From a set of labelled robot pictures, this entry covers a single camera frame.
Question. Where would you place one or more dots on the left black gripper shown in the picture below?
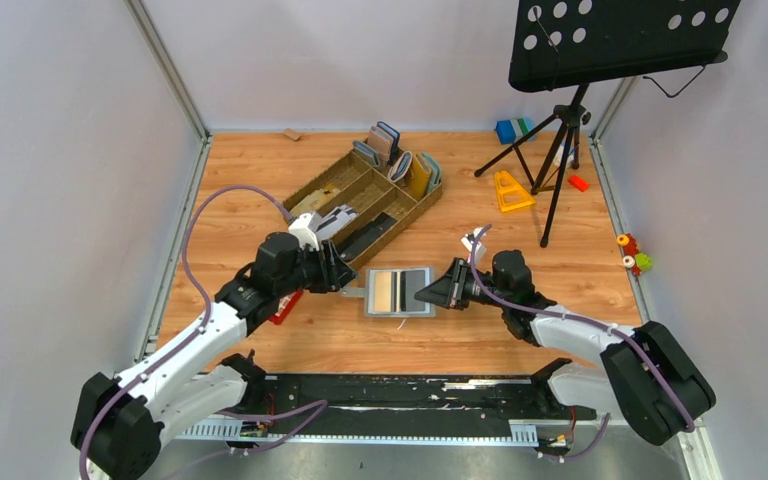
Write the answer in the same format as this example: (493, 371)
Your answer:
(330, 268)

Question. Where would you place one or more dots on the black music stand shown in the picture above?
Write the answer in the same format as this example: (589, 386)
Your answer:
(559, 44)

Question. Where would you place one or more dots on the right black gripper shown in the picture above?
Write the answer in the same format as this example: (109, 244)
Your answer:
(458, 283)

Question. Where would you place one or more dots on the small red toy brick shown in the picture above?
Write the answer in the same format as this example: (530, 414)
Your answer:
(578, 183)

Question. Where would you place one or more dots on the blue green toy block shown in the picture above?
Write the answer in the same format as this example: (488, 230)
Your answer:
(511, 130)

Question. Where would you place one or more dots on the black white cards stack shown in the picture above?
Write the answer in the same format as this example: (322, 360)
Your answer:
(334, 221)

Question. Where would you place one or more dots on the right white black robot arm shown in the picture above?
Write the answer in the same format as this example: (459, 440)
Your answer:
(642, 374)

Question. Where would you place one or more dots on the yellow triangular toy block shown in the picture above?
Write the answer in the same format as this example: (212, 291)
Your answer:
(510, 194)

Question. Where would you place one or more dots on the woven divided basket tray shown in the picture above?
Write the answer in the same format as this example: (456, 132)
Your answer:
(369, 192)

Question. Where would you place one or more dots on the tan card in basket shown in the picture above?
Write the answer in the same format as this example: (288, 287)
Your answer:
(315, 200)

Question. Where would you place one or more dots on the red green toy figure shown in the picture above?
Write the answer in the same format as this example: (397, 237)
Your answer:
(633, 258)

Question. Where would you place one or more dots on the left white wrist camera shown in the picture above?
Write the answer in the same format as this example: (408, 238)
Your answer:
(304, 229)

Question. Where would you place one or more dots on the grey credit card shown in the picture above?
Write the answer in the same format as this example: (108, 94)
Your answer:
(354, 292)

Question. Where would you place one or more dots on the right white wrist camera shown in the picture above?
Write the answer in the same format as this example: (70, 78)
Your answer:
(476, 249)

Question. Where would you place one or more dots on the small cardboard scrap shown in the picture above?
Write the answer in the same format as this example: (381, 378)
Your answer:
(292, 134)

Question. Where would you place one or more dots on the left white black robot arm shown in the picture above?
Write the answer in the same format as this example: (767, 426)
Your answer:
(122, 422)

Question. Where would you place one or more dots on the yellow card holder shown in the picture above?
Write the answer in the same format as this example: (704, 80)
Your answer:
(419, 175)

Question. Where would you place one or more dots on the blue tan card holder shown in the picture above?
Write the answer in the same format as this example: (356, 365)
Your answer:
(384, 141)

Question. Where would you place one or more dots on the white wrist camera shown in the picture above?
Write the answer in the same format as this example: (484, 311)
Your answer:
(476, 249)
(304, 229)

